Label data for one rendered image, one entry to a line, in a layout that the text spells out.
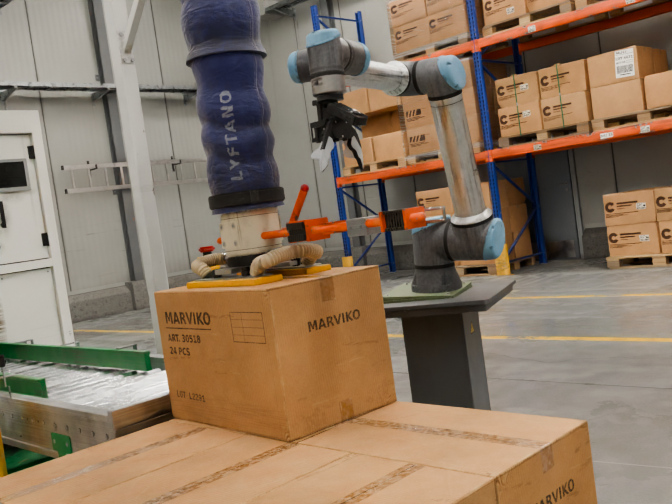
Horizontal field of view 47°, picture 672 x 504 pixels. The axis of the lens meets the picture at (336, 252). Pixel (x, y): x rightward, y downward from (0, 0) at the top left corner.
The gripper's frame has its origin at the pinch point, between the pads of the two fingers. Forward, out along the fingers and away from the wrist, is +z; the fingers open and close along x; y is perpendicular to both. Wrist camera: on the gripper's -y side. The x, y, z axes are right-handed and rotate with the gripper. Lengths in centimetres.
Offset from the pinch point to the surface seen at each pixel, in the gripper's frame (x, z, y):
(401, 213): 3.6, 12.7, -20.6
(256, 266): 12.0, 22.2, 26.4
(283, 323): 17.4, 37.0, 11.4
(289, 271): -4.5, 25.5, 32.1
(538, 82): -707, -129, 350
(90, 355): -20, 60, 199
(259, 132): 1.2, -15.4, 31.0
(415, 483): 28, 68, -37
